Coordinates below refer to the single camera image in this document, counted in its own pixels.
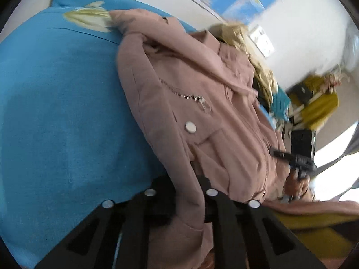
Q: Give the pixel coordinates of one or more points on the yellow hanging garment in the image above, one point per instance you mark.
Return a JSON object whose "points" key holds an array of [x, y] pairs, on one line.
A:
{"points": [[319, 103]]}

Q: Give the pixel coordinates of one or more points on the mustard yellow cloth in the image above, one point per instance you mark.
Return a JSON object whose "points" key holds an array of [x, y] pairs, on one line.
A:
{"points": [[317, 229]]}

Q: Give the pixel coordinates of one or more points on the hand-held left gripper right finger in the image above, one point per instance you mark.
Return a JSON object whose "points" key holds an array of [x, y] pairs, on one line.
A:
{"points": [[216, 204]]}

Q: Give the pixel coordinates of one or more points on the pink jacket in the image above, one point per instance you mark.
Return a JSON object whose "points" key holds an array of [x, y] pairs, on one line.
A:
{"points": [[196, 123]]}

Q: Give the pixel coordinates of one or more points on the yellowish olive garment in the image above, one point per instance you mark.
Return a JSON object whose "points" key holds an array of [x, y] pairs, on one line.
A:
{"points": [[252, 56]]}

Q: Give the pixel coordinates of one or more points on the blue plastic basket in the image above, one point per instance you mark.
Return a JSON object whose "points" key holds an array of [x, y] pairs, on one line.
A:
{"points": [[279, 105]]}

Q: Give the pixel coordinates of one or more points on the person's right hand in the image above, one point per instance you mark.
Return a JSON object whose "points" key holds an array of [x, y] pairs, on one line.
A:
{"points": [[298, 186]]}

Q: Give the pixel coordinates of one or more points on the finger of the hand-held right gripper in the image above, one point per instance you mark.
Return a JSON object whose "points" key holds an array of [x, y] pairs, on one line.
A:
{"points": [[282, 154]]}

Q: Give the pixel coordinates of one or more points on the blue floral bedsheet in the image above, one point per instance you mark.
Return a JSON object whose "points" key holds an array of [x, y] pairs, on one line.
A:
{"points": [[56, 103]]}

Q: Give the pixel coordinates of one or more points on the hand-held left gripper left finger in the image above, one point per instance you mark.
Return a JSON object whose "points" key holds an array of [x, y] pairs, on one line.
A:
{"points": [[157, 201]]}

